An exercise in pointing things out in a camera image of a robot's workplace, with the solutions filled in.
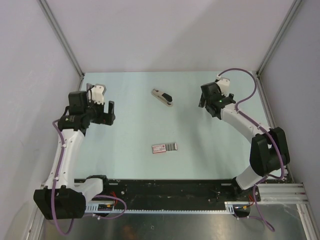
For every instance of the beige black stapler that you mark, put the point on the beige black stapler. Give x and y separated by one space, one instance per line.
164 97

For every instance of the red white staple box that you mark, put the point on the red white staple box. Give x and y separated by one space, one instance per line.
163 148

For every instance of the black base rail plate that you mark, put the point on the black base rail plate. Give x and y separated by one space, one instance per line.
150 194

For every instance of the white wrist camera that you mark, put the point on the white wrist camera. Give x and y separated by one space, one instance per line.
224 84
95 93

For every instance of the right aluminium frame post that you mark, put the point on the right aluminium frame post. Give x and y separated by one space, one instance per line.
283 28

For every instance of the grey slotted cable duct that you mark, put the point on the grey slotted cable duct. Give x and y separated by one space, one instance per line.
227 208

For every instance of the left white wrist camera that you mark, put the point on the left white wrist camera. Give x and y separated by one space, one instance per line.
95 93

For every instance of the left aluminium frame post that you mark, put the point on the left aluminium frame post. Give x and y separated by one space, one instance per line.
55 26

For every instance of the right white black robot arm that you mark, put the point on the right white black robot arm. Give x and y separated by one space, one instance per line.
269 149

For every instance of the aluminium frame post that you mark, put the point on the aluminium frame post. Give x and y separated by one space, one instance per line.
283 28
55 26

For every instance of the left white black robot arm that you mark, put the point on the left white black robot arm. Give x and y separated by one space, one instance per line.
60 198

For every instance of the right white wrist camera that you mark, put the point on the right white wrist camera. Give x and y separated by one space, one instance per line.
224 84

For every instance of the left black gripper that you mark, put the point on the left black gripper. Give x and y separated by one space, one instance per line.
106 118

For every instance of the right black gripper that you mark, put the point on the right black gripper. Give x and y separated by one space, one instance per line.
202 103

